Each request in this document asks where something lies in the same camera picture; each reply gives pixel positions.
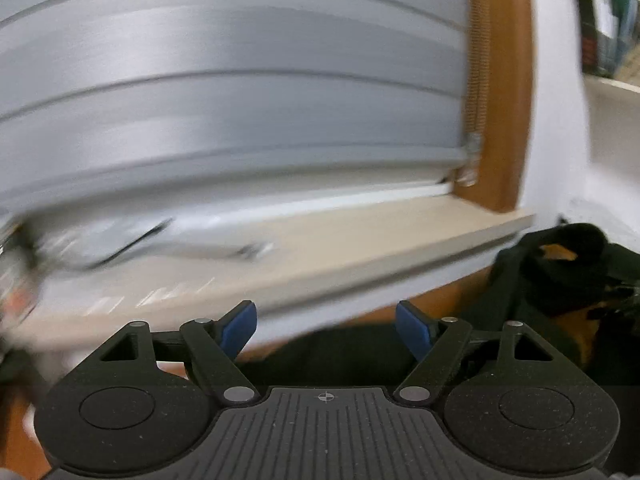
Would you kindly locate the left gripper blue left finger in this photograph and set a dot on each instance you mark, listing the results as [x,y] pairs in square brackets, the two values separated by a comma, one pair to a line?
[236,327]

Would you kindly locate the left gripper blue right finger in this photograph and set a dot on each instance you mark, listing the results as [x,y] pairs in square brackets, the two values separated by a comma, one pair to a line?
[416,330]

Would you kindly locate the black garment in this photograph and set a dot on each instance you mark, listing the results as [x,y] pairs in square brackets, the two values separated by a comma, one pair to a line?
[569,284]

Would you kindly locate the beige window sill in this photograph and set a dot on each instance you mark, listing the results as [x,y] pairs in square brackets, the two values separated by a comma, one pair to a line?
[324,268]

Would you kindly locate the grey roller shutter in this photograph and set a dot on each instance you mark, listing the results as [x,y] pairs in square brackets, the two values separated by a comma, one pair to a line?
[105,96]

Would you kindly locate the white shelf with books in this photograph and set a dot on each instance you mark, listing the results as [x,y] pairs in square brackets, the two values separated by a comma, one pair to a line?
[610,39]

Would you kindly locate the window crank handle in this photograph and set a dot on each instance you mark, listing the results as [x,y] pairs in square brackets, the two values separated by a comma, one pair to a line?
[149,243]

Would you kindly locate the wooden window frame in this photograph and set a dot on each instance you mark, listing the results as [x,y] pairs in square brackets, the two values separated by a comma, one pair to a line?
[498,103]

